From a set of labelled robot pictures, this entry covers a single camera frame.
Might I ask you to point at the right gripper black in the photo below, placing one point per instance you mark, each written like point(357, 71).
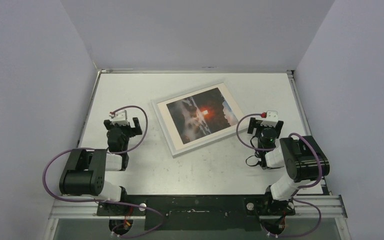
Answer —
point(253, 125)

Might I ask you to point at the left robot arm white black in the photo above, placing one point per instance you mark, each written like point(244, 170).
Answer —
point(84, 172)

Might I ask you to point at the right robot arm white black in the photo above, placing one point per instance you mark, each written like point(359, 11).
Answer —
point(304, 162)

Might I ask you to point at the white picture frame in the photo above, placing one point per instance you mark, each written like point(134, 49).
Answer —
point(178, 150)

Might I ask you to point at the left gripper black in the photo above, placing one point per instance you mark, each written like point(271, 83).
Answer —
point(134, 131)

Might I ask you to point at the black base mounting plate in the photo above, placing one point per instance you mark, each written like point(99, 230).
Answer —
point(202, 212)

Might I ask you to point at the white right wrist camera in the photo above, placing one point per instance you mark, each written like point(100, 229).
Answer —
point(270, 118)

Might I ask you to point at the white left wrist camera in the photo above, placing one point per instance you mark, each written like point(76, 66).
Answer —
point(119, 118)

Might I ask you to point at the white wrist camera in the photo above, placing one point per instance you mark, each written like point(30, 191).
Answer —
point(270, 118)
point(119, 118)

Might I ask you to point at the aluminium front rail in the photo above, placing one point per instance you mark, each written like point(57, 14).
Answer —
point(330, 206)

